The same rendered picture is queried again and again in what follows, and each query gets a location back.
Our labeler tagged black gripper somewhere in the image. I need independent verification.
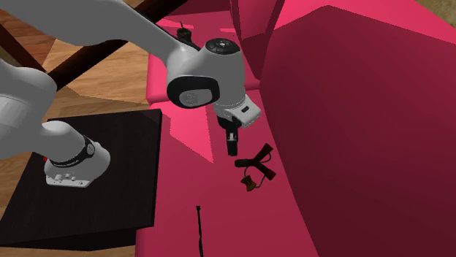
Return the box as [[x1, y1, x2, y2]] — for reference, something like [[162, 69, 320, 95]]
[[217, 116, 241, 157]]

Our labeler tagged red and black slingshot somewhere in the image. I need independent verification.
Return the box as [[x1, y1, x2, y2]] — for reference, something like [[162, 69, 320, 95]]
[[234, 143, 277, 192]]

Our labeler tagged thin black rod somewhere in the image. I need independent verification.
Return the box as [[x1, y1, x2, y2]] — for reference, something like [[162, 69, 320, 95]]
[[195, 205, 205, 257]]

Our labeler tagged black robot stand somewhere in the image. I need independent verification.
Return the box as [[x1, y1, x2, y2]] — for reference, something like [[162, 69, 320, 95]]
[[0, 108, 163, 252]]

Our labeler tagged small black drone toy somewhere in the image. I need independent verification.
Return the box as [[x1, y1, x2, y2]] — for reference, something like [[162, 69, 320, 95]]
[[176, 21, 201, 50]]

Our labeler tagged red sofa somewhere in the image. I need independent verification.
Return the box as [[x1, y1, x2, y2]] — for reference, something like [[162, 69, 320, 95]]
[[134, 0, 456, 257]]

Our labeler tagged dark wooden table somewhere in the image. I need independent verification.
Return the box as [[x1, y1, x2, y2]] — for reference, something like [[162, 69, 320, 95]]
[[0, 0, 190, 92]]

